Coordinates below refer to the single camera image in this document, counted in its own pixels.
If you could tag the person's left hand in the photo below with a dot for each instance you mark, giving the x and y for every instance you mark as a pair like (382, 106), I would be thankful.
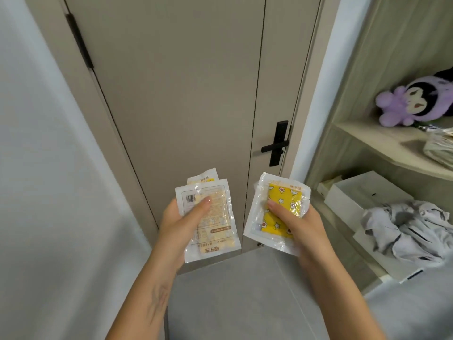
(173, 237)

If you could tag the clear plastic container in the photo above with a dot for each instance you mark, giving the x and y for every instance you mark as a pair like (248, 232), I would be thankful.
(440, 148)

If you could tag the person's left forearm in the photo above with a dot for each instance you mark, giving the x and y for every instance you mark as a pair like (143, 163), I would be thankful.
(141, 304)

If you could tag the wooden shelf unit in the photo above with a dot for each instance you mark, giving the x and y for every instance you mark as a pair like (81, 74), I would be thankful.
(389, 49)

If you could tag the gray crumpled clothes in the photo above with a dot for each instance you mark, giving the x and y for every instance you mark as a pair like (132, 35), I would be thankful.
(410, 230)

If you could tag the person's right forearm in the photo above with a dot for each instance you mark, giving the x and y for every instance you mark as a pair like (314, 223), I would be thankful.
(339, 300)

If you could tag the purple plush toy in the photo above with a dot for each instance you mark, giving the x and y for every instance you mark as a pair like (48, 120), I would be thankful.
(400, 106)

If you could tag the person's right hand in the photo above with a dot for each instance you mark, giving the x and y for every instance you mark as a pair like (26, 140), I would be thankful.
(308, 233)

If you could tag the white box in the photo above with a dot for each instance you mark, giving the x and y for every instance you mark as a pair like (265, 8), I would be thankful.
(354, 198)

